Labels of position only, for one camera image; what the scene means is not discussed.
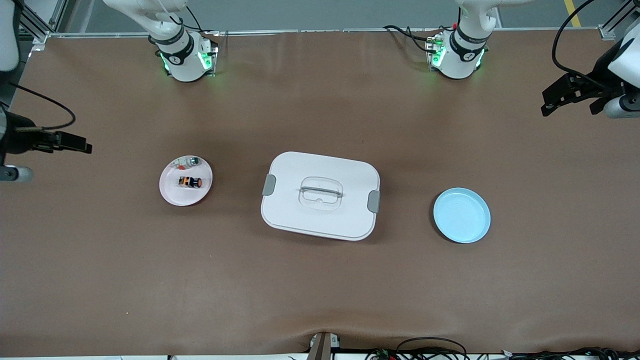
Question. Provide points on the light blue round plate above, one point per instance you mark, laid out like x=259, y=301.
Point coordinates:
x=461, y=216

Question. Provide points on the aluminium frame profile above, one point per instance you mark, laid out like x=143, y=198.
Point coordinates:
x=37, y=27
x=607, y=31

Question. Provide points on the brown table mat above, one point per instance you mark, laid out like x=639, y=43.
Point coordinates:
x=300, y=280

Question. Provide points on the pink round plate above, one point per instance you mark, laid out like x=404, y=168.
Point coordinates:
x=185, y=196

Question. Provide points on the green white switch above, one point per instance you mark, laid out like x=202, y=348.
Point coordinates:
x=193, y=160

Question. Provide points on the white lidded plastic box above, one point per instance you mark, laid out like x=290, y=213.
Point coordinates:
x=320, y=222

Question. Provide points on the small red white part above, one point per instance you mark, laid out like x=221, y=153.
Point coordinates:
x=180, y=165

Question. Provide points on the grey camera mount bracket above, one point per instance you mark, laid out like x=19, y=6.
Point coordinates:
x=322, y=346

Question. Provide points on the orange black switch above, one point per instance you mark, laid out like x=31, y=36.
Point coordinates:
x=190, y=182

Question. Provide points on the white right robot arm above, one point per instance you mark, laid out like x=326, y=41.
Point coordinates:
x=182, y=60

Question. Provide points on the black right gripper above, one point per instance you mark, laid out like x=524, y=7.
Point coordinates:
x=19, y=139

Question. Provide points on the grey box latch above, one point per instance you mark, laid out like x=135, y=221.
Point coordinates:
x=269, y=185
x=373, y=201

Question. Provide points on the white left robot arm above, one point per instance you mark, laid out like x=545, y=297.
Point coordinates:
x=462, y=55

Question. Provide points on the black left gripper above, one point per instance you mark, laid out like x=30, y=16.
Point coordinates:
x=596, y=82

